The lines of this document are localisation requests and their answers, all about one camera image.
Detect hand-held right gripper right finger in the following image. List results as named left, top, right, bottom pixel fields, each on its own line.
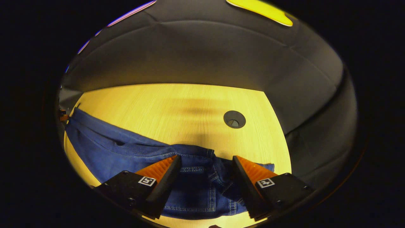
left=233, top=155, right=316, bottom=221

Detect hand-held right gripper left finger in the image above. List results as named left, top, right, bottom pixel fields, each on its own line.
left=93, top=155, right=182, bottom=220

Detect blue denim jeans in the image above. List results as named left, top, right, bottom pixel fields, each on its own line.
left=65, top=108, right=275, bottom=220

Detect black backdrop cloth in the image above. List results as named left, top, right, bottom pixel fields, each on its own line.
left=59, top=0, right=358, bottom=190

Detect black table cable grommet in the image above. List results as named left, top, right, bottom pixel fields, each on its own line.
left=223, top=110, right=246, bottom=129

